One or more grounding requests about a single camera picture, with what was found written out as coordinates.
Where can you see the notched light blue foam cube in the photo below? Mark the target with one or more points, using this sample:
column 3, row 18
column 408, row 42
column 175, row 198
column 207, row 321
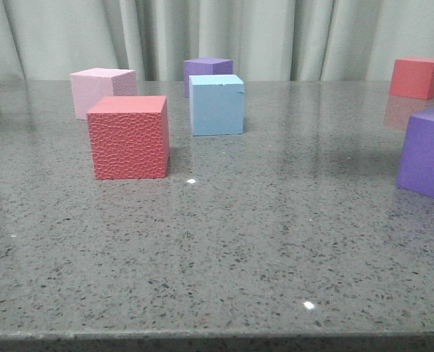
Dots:
column 217, row 104

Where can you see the textured red foam cube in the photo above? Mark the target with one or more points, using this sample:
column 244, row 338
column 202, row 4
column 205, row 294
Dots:
column 129, row 137

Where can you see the far purple foam cube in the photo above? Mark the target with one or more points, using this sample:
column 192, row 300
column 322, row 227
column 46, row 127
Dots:
column 205, row 66

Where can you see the purple foam cube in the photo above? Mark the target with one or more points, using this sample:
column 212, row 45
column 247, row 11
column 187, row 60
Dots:
column 416, row 171
column 205, row 66

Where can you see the pink foam cube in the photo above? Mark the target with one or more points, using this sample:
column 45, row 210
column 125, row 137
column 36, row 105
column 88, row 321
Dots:
column 89, row 86

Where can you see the near purple foam cube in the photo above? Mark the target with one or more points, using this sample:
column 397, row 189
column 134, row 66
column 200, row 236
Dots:
column 416, row 171

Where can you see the far red foam cube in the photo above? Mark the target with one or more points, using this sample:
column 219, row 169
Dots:
column 413, row 77

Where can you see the grey pleated curtain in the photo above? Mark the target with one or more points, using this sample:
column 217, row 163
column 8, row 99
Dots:
column 267, row 40

